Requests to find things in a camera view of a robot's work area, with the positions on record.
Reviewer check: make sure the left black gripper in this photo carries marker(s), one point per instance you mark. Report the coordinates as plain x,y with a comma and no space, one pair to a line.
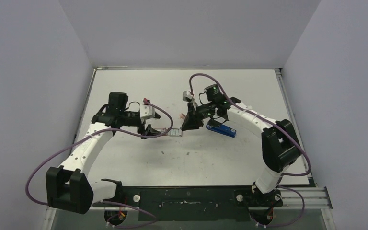
149,131

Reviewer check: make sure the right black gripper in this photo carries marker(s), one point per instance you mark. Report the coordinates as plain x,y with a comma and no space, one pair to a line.
198,112

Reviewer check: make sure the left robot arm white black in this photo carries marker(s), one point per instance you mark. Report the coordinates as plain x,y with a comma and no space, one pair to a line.
67,186

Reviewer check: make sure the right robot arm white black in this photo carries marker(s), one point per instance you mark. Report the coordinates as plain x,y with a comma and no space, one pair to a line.
278,138

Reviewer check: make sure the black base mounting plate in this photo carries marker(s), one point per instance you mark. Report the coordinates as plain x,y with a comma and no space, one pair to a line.
196,203

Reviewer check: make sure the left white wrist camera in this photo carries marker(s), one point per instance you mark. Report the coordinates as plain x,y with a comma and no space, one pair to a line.
146,112

